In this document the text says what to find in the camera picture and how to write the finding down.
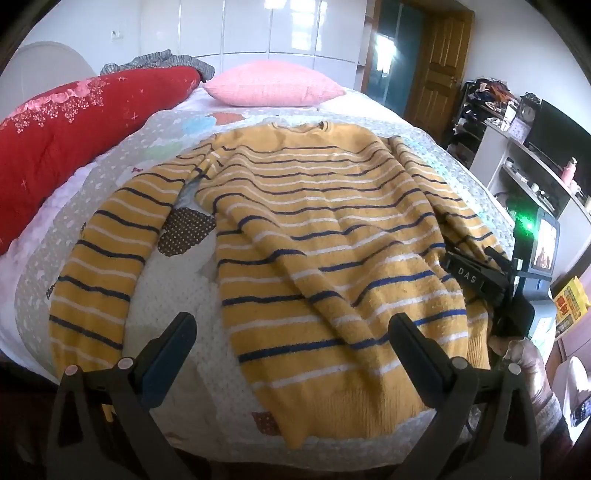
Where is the white headboard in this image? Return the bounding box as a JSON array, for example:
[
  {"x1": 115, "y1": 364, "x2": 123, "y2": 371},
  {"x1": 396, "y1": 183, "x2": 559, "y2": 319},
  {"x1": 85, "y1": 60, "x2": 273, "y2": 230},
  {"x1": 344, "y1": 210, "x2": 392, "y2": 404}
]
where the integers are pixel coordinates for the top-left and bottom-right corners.
[{"x1": 0, "y1": 41, "x2": 95, "y2": 119}]

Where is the yellow striped knit sweater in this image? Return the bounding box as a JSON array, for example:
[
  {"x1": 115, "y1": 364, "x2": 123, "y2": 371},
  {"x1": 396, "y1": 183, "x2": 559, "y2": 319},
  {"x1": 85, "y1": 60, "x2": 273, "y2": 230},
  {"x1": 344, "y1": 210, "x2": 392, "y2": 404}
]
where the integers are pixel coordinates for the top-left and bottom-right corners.
[{"x1": 49, "y1": 122, "x2": 499, "y2": 448}]

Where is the patterned quilted bedspread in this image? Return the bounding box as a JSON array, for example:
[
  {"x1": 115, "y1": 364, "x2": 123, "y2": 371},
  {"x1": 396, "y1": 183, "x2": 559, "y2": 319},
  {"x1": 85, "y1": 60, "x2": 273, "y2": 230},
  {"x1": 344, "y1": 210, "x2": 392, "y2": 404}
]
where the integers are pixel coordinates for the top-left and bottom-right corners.
[{"x1": 15, "y1": 110, "x2": 514, "y2": 471}]

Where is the pink water bottle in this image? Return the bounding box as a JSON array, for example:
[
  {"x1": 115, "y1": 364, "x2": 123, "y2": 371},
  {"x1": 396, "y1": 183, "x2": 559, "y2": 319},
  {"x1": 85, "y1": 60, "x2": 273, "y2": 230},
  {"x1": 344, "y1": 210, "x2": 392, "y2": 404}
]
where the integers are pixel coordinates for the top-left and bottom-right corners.
[{"x1": 561, "y1": 157, "x2": 577, "y2": 186}]

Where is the red floral duvet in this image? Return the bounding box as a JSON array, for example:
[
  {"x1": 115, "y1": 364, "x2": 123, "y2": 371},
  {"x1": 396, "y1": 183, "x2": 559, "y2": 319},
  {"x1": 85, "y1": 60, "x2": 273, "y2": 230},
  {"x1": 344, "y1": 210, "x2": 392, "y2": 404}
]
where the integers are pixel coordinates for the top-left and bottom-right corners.
[{"x1": 1, "y1": 66, "x2": 201, "y2": 251}]

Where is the right hand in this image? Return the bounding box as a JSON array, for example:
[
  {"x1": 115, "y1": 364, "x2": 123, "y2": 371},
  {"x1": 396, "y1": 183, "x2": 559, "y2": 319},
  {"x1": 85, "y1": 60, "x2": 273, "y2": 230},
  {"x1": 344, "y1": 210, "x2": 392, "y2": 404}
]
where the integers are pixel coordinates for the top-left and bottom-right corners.
[{"x1": 489, "y1": 336, "x2": 565, "y2": 443}]

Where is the yellow box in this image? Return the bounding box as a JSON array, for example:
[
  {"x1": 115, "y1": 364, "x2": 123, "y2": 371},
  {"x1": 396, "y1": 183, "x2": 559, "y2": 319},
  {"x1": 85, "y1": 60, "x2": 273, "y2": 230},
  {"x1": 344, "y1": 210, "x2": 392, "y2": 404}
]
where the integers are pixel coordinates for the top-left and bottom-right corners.
[{"x1": 554, "y1": 276, "x2": 590, "y2": 338}]

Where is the black television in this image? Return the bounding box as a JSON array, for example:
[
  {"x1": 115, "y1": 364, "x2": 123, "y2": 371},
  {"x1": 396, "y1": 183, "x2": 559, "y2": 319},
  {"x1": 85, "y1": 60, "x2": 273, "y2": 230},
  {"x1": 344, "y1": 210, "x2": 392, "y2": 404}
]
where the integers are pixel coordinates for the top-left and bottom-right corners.
[{"x1": 526, "y1": 100, "x2": 591, "y2": 194}]

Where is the pile of clothes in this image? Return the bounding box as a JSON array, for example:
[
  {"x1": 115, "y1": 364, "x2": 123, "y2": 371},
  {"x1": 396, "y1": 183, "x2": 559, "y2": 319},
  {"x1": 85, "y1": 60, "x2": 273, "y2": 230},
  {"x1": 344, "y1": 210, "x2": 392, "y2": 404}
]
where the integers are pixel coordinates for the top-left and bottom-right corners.
[{"x1": 457, "y1": 78, "x2": 518, "y2": 139}]

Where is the pink pillow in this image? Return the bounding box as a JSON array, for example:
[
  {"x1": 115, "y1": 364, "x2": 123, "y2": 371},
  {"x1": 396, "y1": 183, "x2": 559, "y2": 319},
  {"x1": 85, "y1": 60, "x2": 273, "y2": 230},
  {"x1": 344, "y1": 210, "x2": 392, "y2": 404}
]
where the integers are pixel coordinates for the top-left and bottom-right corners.
[{"x1": 204, "y1": 59, "x2": 345, "y2": 107}]

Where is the white shelf unit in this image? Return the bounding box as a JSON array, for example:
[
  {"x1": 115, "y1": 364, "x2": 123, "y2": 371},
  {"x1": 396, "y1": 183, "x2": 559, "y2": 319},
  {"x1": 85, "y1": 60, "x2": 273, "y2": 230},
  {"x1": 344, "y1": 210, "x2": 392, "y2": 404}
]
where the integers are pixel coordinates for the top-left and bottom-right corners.
[{"x1": 470, "y1": 121, "x2": 590, "y2": 248}]

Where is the grey knitted blanket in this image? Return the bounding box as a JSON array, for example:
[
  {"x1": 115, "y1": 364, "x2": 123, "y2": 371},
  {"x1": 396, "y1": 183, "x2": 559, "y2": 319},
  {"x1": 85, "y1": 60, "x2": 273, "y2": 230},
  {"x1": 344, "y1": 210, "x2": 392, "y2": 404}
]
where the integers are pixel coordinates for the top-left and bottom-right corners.
[{"x1": 100, "y1": 49, "x2": 215, "y2": 82}]

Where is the wooden door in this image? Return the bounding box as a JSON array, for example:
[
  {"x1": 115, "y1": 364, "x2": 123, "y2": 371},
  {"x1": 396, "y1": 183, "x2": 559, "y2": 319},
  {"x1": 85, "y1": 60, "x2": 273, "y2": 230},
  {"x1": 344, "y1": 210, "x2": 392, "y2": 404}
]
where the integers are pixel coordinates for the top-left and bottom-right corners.
[{"x1": 404, "y1": 10, "x2": 475, "y2": 142}]

